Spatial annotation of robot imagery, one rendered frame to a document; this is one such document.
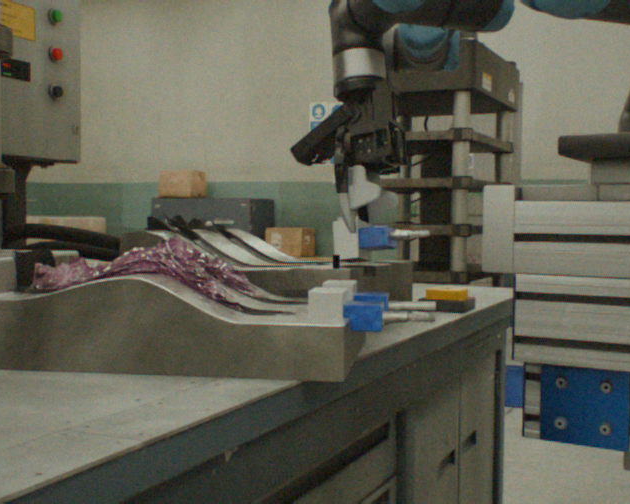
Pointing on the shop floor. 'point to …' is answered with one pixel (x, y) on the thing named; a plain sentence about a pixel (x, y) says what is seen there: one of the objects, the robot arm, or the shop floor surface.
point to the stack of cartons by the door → (294, 243)
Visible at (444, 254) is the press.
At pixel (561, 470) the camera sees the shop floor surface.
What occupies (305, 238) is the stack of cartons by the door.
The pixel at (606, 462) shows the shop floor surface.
